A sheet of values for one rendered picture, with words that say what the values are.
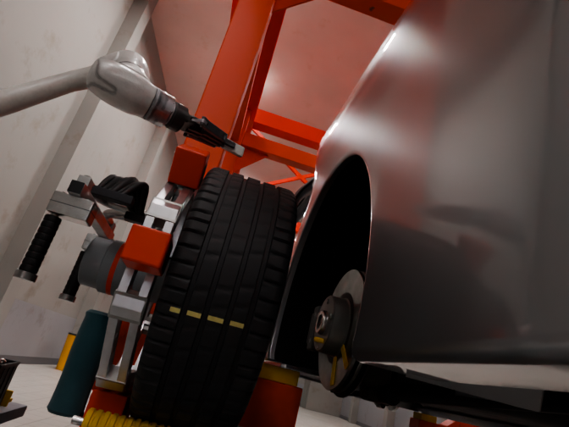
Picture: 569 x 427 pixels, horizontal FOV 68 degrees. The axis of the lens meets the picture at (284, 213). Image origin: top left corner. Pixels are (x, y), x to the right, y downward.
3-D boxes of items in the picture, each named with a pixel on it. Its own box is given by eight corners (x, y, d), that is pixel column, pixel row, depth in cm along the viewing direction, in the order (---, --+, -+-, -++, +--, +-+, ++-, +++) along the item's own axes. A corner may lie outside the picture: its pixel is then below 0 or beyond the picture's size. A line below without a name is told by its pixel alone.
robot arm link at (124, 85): (159, 91, 104) (158, 75, 114) (96, 57, 96) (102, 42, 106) (139, 127, 107) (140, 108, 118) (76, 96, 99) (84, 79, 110)
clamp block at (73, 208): (85, 221, 92) (96, 200, 94) (44, 209, 91) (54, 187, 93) (91, 228, 97) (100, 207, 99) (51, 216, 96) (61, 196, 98)
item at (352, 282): (380, 351, 90) (370, 248, 115) (346, 341, 89) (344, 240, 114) (326, 414, 110) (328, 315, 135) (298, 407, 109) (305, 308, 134)
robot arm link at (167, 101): (149, 113, 105) (170, 124, 108) (161, 82, 107) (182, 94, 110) (138, 122, 112) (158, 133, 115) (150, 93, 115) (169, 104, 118)
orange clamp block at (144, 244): (162, 277, 85) (160, 268, 77) (124, 267, 84) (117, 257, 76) (174, 245, 88) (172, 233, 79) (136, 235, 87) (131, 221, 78)
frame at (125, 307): (111, 400, 76) (202, 147, 96) (74, 391, 75) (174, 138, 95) (140, 384, 126) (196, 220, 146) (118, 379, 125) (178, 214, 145)
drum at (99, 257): (157, 305, 102) (176, 251, 107) (69, 280, 99) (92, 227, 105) (161, 311, 115) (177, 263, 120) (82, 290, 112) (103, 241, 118)
